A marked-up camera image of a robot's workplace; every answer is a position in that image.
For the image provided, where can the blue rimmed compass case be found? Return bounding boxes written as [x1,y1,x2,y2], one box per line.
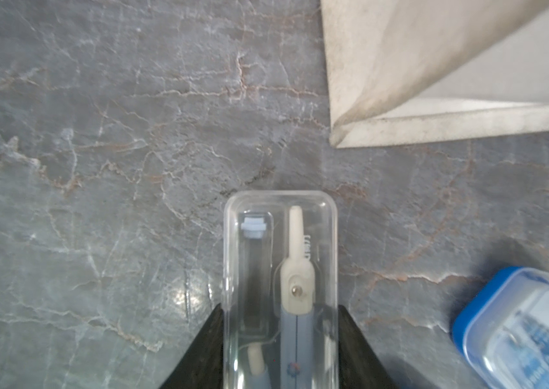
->
[451,267,549,388]

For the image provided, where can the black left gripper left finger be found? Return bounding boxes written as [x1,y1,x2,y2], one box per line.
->
[159,304,224,389]

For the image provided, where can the clear case blue compass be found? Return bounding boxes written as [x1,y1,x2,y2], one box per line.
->
[222,191,339,388]

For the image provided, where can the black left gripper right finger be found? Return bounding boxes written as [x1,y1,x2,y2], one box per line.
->
[338,305,398,389]

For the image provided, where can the white canvas tote bag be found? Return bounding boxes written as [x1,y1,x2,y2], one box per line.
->
[321,1,549,148]

